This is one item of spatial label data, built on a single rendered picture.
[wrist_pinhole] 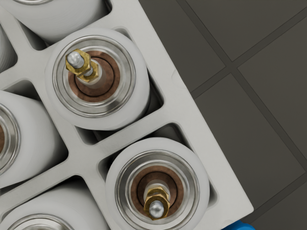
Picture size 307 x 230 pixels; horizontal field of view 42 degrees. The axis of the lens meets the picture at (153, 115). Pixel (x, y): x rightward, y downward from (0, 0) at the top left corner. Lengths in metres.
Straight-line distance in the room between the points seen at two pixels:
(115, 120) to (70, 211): 0.09
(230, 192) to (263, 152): 0.20
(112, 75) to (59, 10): 0.08
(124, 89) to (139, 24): 0.11
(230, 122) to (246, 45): 0.12
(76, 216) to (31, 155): 0.07
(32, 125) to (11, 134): 0.02
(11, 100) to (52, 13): 0.09
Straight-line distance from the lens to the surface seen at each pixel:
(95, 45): 0.37
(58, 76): 0.37
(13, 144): 0.38
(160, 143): 0.36
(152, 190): 0.33
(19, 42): 0.47
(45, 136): 0.42
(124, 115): 0.37
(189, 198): 0.36
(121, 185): 0.36
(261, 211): 0.64
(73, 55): 0.28
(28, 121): 0.38
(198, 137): 0.43
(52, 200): 0.39
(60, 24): 0.42
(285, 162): 0.64
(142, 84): 0.37
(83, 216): 0.39
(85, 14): 0.44
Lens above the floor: 0.61
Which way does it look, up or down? 87 degrees down
